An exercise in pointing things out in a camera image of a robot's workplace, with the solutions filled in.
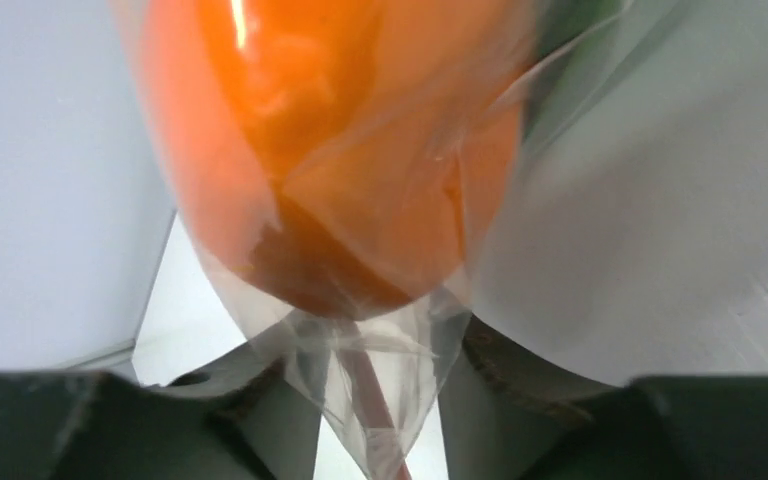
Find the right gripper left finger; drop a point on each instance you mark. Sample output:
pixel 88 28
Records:
pixel 234 418

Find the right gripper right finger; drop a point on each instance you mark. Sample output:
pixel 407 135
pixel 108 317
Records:
pixel 509 414

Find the clear zip top bag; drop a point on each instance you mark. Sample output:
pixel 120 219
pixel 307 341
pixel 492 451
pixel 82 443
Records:
pixel 550 218

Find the fake orange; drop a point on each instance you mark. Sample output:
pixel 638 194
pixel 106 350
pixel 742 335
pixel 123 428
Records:
pixel 344 157

